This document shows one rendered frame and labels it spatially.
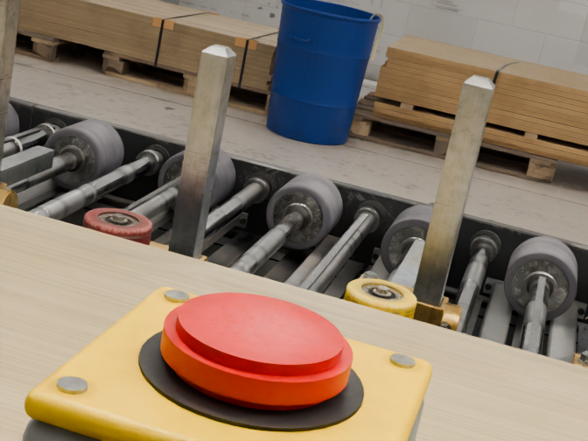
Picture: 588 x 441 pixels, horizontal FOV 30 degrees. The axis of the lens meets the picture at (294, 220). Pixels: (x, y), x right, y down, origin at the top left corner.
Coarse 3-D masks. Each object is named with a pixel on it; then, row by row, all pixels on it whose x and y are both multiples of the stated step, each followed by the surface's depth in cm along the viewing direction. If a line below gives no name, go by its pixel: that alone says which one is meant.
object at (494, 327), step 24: (24, 192) 183; (48, 192) 188; (168, 216) 188; (240, 216) 195; (216, 240) 184; (336, 240) 191; (312, 264) 176; (504, 312) 172; (576, 312) 179; (480, 336) 160; (504, 336) 162; (552, 336) 166; (576, 336) 169
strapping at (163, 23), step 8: (184, 16) 664; (152, 24) 638; (160, 24) 637; (168, 24) 635; (160, 32) 638; (160, 40) 639; (240, 40) 625; (248, 40) 623; (256, 40) 627; (248, 48) 625; (240, 80) 630
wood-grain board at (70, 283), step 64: (0, 256) 112; (64, 256) 115; (128, 256) 119; (0, 320) 98; (64, 320) 100; (384, 320) 116; (0, 384) 87; (448, 384) 103; (512, 384) 106; (576, 384) 109
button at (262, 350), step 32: (192, 320) 22; (224, 320) 23; (256, 320) 23; (288, 320) 23; (320, 320) 24; (192, 352) 22; (224, 352) 21; (256, 352) 22; (288, 352) 22; (320, 352) 22; (352, 352) 23; (192, 384) 22; (224, 384) 21; (256, 384) 21; (288, 384) 21; (320, 384) 22
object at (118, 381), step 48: (144, 336) 24; (48, 384) 21; (96, 384) 21; (144, 384) 22; (384, 384) 24; (48, 432) 21; (96, 432) 20; (144, 432) 20; (192, 432) 20; (240, 432) 21; (288, 432) 21; (336, 432) 21; (384, 432) 22
